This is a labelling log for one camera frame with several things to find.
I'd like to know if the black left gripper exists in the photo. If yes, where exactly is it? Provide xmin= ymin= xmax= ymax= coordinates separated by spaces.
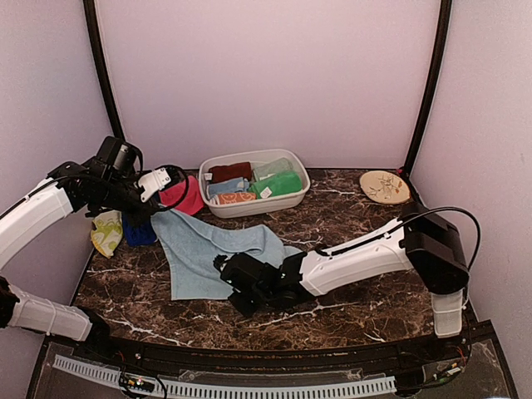
xmin=91 ymin=173 xmax=158 ymax=228

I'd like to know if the large light blue towel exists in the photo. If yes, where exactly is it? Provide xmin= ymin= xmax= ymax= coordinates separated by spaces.
xmin=151 ymin=210 xmax=300 ymax=300

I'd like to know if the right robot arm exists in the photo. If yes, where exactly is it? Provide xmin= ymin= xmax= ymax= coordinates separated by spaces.
xmin=213 ymin=202 xmax=474 ymax=361

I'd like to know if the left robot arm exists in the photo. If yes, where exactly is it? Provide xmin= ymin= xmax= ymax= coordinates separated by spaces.
xmin=1 ymin=136 xmax=187 ymax=362

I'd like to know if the yellow lemon print cloth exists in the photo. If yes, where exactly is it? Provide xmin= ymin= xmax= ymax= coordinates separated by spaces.
xmin=91 ymin=210 xmax=123 ymax=259

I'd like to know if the dark blue towel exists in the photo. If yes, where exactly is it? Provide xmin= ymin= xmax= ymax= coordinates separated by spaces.
xmin=121 ymin=214 xmax=157 ymax=247

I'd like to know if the pink towel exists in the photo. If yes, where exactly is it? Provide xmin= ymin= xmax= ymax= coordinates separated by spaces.
xmin=160 ymin=175 xmax=204 ymax=215

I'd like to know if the rolled orange patterned towel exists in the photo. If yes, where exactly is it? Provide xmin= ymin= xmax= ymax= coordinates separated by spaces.
xmin=209 ymin=192 xmax=257 ymax=205

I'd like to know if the rolled light blue towel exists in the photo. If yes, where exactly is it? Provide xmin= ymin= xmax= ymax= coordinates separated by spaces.
xmin=206 ymin=177 xmax=249 ymax=200

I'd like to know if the white plastic basin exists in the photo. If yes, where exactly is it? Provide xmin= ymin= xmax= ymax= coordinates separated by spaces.
xmin=198 ymin=149 xmax=310 ymax=219

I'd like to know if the rolled maroon towel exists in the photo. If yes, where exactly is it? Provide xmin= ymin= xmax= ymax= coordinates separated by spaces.
xmin=208 ymin=162 xmax=253 ymax=183

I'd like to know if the rolled pale green towel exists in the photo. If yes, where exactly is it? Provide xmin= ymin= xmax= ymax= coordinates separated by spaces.
xmin=253 ymin=157 xmax=293 ymax=181

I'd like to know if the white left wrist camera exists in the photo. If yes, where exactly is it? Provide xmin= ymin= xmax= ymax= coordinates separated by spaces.
xmin=136 ymin=167 xmax=172 ymax=203

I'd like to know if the white slotted cable duct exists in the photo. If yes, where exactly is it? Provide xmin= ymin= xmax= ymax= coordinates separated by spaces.
xmin=52 ymin=355 xmax=397 ymax=398

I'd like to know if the black left frame post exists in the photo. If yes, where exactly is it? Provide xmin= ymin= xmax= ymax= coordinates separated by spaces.
xmin=82 ymin=0 xmax=125 ymax=140

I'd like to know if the black frame post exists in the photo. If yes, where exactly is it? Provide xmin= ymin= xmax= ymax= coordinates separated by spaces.
xmin=400 ymin=0 xmax=453 ymax=179
xmin=82 ymin=0 xmax=125 ymax=140

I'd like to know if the black front table rail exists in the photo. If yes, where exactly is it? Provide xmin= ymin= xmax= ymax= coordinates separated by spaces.
xmin=41 ymin=319 xmax=500 ymax=379

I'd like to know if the black right frame post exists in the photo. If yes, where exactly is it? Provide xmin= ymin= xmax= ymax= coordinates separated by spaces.
xmin=400 ymin=0 xmax=453 ymax=179

